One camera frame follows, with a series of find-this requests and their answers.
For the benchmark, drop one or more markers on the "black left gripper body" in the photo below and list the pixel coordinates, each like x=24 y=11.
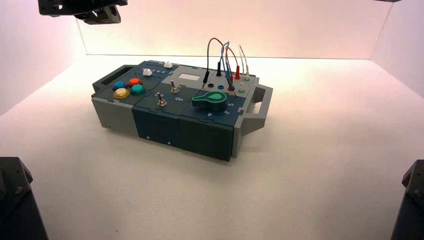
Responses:
x=66 y=7

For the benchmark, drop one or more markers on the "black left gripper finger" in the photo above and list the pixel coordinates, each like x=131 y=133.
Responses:
x=111 y=16
x=89 y=19

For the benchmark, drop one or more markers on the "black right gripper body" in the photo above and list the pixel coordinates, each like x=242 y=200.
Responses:
x=387 y=1

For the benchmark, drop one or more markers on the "white slider knob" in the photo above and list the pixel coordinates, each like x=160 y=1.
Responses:
x=168 y=64
x=147 y=72

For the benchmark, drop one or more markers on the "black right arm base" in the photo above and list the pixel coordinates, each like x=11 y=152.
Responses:
x=410 y=205

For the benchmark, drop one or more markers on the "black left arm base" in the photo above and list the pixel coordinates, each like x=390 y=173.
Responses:
x=16 y=205

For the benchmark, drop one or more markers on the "red dome push button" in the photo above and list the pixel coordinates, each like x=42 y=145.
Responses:
x=134 y=82

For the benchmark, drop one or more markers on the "blue dome push button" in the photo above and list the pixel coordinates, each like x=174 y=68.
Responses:
x=119 y=85

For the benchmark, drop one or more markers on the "teal dome push button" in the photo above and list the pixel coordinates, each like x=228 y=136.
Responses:
x=137 y=89

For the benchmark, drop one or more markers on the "white display screen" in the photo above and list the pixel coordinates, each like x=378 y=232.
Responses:
x=189 y=77

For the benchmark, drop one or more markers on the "gray and teal control box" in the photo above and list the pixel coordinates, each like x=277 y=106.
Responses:
x=155 y=124

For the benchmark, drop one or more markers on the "black jack socket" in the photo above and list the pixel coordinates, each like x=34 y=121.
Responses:
x=210 y=85

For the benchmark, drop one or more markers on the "green rotary selector knob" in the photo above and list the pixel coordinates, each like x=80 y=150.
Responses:
x=208 y=101

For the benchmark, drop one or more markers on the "green jack socket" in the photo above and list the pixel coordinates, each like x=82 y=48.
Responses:
x=242 y=90
x=246 y=79

